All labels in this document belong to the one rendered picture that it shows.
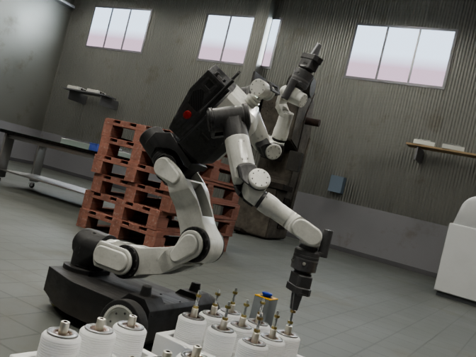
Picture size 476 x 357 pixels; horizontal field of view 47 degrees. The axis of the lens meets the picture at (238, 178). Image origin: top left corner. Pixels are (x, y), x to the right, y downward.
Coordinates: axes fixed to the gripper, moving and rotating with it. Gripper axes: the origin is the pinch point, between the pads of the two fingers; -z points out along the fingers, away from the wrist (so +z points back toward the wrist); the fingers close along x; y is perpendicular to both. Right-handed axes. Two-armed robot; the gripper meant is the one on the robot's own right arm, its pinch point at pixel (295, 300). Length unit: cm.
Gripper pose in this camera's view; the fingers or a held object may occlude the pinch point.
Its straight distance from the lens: 194.4
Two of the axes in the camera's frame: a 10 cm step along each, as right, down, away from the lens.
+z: 2.4, -9.7, 0.1
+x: -2.7, -0.5, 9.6
